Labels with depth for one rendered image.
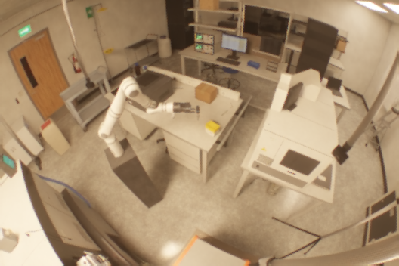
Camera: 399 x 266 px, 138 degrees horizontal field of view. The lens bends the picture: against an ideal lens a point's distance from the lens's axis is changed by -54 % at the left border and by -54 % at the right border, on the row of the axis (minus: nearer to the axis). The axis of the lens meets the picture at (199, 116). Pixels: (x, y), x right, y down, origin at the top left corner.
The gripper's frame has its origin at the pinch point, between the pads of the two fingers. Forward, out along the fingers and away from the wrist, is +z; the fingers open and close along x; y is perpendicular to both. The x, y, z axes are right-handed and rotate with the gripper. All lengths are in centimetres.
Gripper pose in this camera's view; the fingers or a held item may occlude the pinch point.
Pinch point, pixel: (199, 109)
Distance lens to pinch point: 118.1
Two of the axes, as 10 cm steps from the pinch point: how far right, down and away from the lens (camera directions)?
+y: -0.2, -7.3, -6.8
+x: 0.4, -6.8, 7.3
